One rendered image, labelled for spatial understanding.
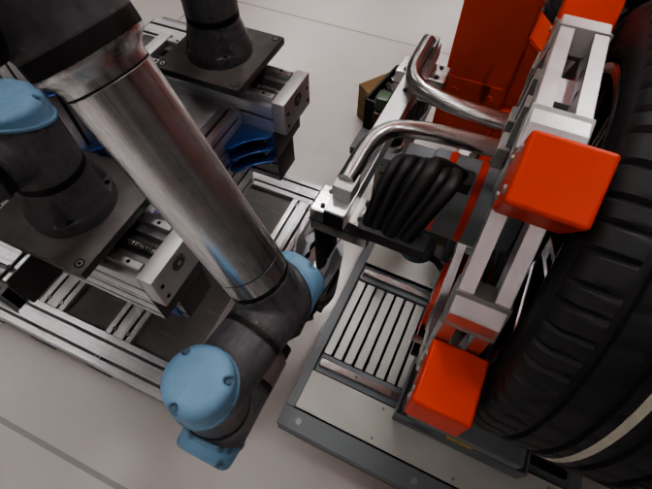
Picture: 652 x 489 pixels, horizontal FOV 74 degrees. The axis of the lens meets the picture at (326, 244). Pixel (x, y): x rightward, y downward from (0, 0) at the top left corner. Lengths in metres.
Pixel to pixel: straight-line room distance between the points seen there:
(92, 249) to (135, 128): 0.46
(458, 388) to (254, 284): 0.28
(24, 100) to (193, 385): 0.46
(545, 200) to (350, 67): 2.13
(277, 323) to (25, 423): 1.31
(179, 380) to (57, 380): 1.28
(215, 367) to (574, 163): 0.38
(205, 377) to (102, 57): 0.29
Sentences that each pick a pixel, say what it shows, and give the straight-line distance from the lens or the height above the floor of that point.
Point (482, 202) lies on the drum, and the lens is 0.71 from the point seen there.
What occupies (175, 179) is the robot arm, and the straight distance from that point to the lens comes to 0.39.
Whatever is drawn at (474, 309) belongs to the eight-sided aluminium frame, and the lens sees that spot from 0.53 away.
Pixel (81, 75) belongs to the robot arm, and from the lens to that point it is 0.37.
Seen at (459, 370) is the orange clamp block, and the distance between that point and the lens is 0.59.
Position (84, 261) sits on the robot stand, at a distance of 0.81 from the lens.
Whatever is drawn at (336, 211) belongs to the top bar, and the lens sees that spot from 0.56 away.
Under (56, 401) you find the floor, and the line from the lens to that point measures 1.70.
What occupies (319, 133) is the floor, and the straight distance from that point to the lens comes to 2.10.
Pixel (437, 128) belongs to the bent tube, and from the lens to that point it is 0.64.
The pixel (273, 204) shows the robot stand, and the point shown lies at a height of 0.21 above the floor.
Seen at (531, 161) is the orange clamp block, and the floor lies 1.15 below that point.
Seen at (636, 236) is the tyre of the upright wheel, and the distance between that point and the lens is 0.48.
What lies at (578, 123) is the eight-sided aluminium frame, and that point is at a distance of 0.53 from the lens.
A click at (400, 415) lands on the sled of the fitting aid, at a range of 1.30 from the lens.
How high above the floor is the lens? 1.43
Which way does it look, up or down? 57 degrees down
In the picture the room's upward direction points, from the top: straight up
